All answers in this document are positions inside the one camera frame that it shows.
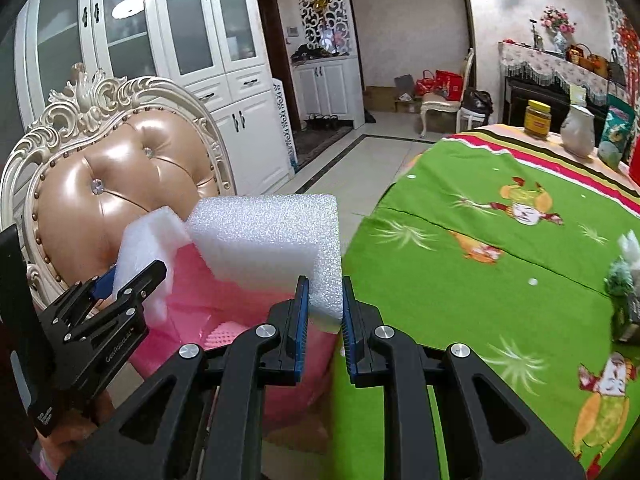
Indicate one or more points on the black handbag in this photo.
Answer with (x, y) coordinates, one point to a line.
(617, 70)

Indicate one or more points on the white lattice wall partition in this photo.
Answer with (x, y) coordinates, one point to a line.
(620, 15)

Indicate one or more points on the green snack bag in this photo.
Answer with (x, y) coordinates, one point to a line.
(616, 130)

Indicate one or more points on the flower bouquet in porcelain vase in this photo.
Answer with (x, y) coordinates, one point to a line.
(559, 25)

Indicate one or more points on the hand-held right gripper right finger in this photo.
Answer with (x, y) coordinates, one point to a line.
(350, 342)

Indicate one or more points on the white ceramic jug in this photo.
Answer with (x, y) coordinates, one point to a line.
(577, 132)

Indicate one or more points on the pink trash bin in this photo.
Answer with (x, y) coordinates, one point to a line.
(235, 310)

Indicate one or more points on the small white foam piece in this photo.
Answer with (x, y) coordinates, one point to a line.
(145, 240)

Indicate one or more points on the dark piano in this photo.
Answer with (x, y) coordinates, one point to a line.
(535, 100)

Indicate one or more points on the white carved panel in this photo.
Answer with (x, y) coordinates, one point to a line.
(285, 125)

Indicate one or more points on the dark door mat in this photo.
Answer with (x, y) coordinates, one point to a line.
(320, 145)

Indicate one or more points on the dark brown door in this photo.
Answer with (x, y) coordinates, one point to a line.
(272, 60)

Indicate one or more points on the wall switch panel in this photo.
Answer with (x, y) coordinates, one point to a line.
(293, 31)

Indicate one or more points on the cream ornate dining chair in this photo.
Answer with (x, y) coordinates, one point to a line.
(440, 105)

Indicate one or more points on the red gift bag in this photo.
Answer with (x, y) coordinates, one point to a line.
(426, 84)
(449, 85)

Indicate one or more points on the person's left hand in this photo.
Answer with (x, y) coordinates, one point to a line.
(90, 425)

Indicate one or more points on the white glass-door cabinet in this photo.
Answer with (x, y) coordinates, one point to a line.
(200, 35)

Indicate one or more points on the red hanging knot decoration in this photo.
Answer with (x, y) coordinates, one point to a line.
(630, 37)

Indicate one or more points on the green printed tablecloth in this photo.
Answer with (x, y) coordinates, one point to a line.
(450, 285)

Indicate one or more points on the red thermos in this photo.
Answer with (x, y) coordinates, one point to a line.
(635, 160)

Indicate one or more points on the black bag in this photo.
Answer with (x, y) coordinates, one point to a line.
(477, 101)

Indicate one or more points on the brown woven handbag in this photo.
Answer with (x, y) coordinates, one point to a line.
(595, 65)

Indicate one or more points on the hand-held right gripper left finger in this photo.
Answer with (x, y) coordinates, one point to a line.
(300, 332)

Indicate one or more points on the gold balloon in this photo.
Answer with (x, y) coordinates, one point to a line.
(318, 6)

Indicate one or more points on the pair of black shoes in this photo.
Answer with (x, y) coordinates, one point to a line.
(322, 120)

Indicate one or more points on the large white foam block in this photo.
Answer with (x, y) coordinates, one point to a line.
(265, 240)

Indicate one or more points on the green tissue box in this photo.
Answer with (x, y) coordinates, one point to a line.
(625, 310)

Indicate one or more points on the floral fringed piano cloth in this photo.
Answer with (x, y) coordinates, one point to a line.
(550, 65)

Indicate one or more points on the ornate cream leather chair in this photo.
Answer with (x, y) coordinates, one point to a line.
(125, 160)

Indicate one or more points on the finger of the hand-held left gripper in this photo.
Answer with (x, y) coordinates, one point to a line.
(140, 285)
(105, 285)

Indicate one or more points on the white low cabinet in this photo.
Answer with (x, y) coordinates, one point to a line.
(330, 85)

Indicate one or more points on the yellow jar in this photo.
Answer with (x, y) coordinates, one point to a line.
(537, 122)

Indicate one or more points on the orange woven basket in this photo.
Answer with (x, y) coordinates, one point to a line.
(577, 54)

